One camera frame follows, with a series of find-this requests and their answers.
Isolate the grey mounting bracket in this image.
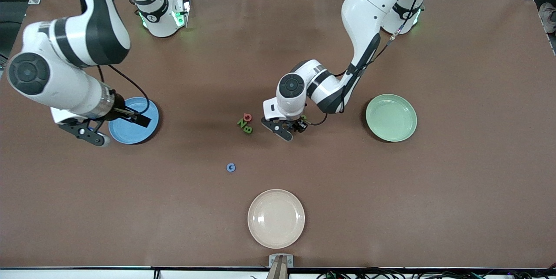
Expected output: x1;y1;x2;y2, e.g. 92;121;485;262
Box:
269;254;294;268

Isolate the beige plate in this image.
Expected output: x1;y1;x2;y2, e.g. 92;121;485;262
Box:
247;189;305;249

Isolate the green plate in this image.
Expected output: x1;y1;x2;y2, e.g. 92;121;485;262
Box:
365;93;417;143

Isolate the brown angled post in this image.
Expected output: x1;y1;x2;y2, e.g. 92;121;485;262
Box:
266;255;288;279

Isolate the blue plate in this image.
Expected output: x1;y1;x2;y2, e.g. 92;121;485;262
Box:
108;97;160;145

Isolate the light sneaker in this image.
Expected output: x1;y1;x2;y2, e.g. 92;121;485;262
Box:
539;2;556;34

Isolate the black cable bundle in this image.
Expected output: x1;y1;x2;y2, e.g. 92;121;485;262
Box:
316;268;556;279

